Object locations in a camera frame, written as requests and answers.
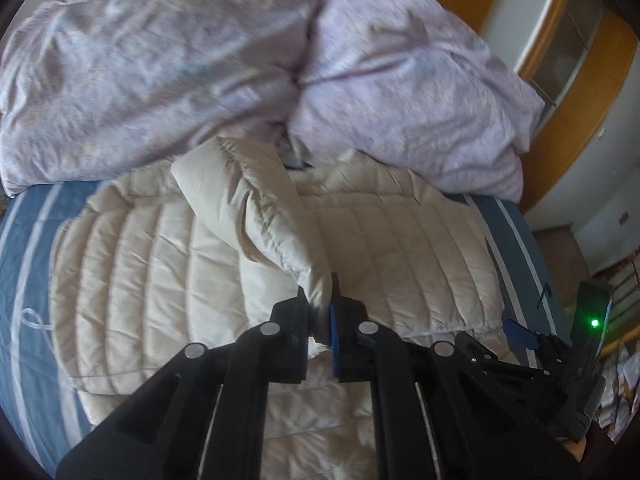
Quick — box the person's right forearm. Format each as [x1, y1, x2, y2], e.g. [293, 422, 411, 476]
[560, 427, 621, 480]

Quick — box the lilac crumpled duvet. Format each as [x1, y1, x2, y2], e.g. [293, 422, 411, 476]
[0, 0, 547, 202]

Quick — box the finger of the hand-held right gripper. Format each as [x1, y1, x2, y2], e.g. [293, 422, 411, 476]
[456, 331, 572, 412]
[502, 317, 572, 362]

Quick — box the blue white-striped bed sheet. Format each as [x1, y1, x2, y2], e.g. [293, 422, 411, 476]
[0, 182, 571, 480]

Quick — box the wooden wardrobe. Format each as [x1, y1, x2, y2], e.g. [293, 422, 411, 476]
[430, 0, 640, 213]

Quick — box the cream puffer jacket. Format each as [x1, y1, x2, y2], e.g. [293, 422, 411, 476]
[50, 135, 506, 480]

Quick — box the pile of paper clutter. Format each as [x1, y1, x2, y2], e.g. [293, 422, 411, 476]
[597, 340, 640, 431]

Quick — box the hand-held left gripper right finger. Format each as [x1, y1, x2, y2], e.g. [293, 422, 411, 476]
[327, 272, 583, 480]

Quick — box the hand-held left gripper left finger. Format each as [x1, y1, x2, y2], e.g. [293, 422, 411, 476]
[55, 286, 311, 480]

